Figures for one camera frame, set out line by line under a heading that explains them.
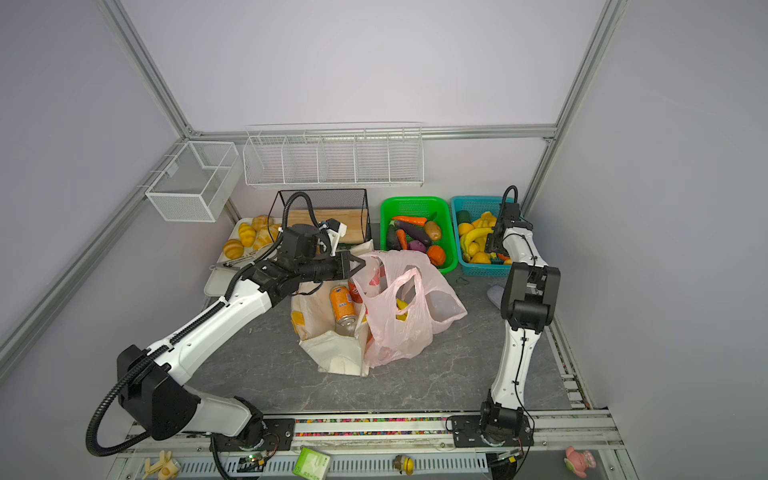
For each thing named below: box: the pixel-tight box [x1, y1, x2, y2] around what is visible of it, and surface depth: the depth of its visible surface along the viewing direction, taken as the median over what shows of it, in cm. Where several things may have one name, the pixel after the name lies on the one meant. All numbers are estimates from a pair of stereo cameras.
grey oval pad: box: [487, 285, 505, 309], surface depth 100 cm
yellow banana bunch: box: [460, 211, 497, 254], surface depth 111 cm
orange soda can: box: [329, 285, 356, 337], surface depth 93 cm
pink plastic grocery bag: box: [351, 250, 468, 368], surface depth 71 cm
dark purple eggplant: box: [394, 220, 432, 246], surface depth 117 cm
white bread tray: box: [204, 219, 278, 297], surface depth 107 cm
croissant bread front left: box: [223, 239, 244, 260], surface depth 112 cm
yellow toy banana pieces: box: [142, 450, 178, 480], surface depth 70 cm
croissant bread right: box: [252, 214, 281, 250], surface depth 117 cm
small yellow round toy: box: [394, 454, 415, 476], surface depth 69 cm
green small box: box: [292, 446, 331, 480], surface depth 70 cm
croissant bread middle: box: [238, 222, 257, 247], surface depth 118 cm
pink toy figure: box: [564, 446, 596, 478], surface depth 69 cm
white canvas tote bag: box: [290, 240, 374, 377], surface depth 78 cm
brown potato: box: [424, 221, 442, 241], surface depth 114 cm
